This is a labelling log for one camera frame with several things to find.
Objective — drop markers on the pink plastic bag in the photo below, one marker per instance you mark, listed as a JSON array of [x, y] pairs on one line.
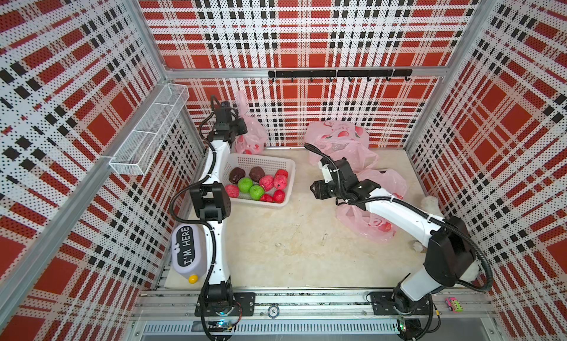
[[256, 137], [342, 140], [369, 223]]

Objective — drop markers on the white plastic basket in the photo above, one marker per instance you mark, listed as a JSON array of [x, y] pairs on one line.
[[269, 164]]

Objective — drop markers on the black hook rail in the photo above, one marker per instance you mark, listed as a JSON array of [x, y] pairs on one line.
[[332, 74]]

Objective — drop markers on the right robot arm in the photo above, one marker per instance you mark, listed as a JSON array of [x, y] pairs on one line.
[[452, 257]]

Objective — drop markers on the white plush teddy bear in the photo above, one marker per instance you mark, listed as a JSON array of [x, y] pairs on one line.
[[430, 204]]

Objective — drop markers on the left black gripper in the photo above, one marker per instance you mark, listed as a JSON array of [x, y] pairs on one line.
[[241, 121]]

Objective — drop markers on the pink toy car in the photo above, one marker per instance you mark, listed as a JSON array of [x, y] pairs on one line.
[[454, 305]]

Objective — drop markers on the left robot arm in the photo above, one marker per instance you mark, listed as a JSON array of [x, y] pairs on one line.
[[202, 210]]

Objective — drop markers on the pink red apple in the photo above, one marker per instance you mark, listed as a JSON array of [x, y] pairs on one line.
[[280, 182], [232, 191], [267, 183]]

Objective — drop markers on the dark red apple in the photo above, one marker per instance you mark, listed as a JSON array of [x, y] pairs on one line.
[[256, 173], [236, 175]]

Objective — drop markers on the white wire wall shelf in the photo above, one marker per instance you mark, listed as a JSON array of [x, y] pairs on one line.
[[160, 110]]

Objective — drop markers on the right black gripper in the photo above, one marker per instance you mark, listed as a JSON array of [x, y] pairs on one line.
[[318, 192]]

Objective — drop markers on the green apple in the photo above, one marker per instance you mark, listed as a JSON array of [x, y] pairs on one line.
[[256, 192], [245, 184]]

